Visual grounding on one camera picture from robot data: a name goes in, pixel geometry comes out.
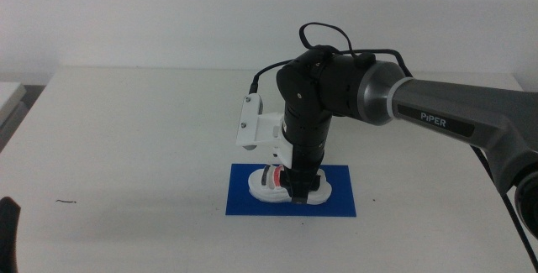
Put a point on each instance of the white shoe with red stripes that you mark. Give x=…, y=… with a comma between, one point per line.
x=269, y=193

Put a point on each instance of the small dark thread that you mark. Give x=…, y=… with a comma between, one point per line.
x=66, y=201

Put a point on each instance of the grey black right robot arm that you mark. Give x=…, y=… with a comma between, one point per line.
x=462, y=105

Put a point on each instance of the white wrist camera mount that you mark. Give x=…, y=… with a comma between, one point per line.
x=262, y=128

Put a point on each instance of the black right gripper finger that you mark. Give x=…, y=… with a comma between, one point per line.
x=318, y=182
x=299, y=195

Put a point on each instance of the blue rectangular mat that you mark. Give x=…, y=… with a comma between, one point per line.
x=340, y=197

